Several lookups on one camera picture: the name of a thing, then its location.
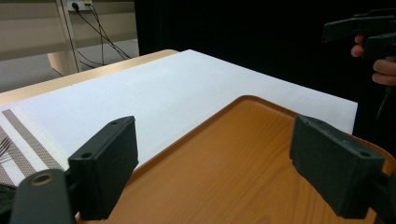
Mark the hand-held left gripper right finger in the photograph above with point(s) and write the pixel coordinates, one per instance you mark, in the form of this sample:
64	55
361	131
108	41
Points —
333	168

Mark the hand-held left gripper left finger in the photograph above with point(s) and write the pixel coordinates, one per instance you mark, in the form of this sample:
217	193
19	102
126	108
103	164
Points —
104	168

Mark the white table mat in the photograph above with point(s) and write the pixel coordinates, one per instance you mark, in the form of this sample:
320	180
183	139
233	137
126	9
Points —
162	93

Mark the beige furniture leg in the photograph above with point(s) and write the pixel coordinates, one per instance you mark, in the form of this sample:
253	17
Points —
67	40

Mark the silver fork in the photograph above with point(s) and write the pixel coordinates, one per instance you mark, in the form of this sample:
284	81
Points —
4	146

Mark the striped woven placemat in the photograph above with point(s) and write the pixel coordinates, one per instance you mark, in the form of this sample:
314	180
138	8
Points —
29	146

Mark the black curtain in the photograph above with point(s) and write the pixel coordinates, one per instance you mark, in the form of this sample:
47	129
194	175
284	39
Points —
249	34

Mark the brown wood-grain tray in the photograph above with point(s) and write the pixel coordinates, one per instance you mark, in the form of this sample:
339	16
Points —
236	168

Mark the white wall socket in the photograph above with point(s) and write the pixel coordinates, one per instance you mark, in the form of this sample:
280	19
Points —
79	4

